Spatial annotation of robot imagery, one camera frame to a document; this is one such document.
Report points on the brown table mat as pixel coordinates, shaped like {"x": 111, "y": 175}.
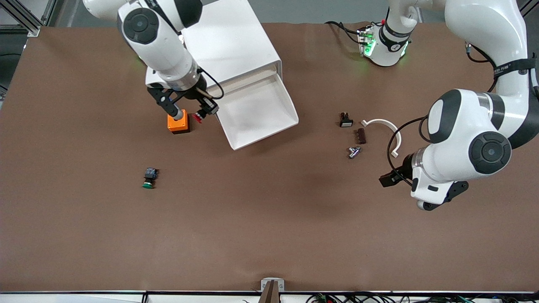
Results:
{"x": 269, "y": 210}

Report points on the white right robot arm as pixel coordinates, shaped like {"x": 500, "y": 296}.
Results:
{"x": 164, "y": 50}

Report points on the small brown block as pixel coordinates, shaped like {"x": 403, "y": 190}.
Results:
{"x": 361, "y": 136}

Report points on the black white rectangular pushbutton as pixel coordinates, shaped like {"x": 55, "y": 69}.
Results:
{"x": 346, "y": 122}

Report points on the white curved plastic bracket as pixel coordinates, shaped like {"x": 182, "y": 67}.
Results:
{"x": 381, "y": 121}

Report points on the silver metal switch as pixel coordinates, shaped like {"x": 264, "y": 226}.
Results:
{"x": 353, "y": 153}

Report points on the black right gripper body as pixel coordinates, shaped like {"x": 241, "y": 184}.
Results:
{"x": 197, "y": 92}

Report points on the orange button enclosure box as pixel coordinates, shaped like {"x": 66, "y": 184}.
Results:
{"x": 179, "y": 126}

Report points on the green mushroom pushbutton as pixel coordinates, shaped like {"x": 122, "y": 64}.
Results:
{"x": 149, "y": 179}

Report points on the aluminium profile frame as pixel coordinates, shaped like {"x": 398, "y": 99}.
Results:
{"x": 33, "y": 30}

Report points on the grey metal bracket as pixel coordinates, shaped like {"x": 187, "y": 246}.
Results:
{"x": 281, "y": 283}

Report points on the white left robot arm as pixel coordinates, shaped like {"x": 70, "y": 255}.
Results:
{"x": 463, "y": 139}

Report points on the white plastic drawer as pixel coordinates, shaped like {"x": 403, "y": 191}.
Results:
{"x": 257, "y": 113}

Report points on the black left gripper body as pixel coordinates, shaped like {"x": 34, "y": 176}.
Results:
{"x": 404, "y": 167}

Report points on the white drawer cabinet housing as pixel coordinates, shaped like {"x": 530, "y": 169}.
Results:
{"x": 236, "y": 42}

